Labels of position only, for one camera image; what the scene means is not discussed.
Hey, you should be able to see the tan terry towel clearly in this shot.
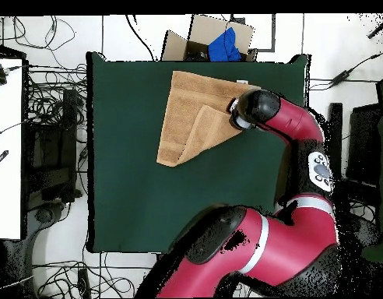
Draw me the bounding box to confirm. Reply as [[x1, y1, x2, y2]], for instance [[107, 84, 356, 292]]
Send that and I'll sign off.
[[156, 70, 261, 167]]

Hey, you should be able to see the blue garment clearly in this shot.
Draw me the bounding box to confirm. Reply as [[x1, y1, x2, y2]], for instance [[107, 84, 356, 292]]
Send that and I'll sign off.
[[207, 26, 242, 62]]

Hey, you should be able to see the open cardboard box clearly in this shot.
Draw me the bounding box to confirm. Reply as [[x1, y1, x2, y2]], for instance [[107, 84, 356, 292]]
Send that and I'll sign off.
[[160, 14, 258, 62]]

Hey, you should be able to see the black upright stand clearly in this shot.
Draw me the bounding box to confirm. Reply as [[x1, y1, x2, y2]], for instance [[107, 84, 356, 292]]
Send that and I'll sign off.
[[327, 102, 343, 181]]

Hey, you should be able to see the dark green table cloth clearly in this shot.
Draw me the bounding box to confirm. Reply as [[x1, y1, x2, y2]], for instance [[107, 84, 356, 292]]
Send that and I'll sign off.
[[86, 51, 311, 254]]

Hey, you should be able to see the black equipment rack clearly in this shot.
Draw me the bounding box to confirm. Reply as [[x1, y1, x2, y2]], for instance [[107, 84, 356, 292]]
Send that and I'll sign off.
[[24, 88, 82, 203]]

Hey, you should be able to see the black round floor foot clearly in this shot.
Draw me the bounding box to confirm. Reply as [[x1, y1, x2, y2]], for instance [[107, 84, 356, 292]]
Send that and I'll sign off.
[[34, 206, 57, 224]]

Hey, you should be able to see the white desk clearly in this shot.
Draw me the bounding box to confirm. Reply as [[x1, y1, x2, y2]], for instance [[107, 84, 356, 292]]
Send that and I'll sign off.
[[0, 57, 24, 241]]

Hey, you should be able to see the black power strip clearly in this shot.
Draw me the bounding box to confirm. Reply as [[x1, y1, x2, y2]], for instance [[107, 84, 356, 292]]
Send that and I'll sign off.
[[77, 268, 91, 299]]

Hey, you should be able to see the black power adapter with cable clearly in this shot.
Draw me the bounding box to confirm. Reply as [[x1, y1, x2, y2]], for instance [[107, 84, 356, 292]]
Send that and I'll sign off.
[[309, 46, 383, 93]]

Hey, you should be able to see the thick black cable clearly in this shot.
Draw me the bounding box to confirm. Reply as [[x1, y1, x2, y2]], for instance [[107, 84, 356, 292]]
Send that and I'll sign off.
[[125, 14, 156, 62]]

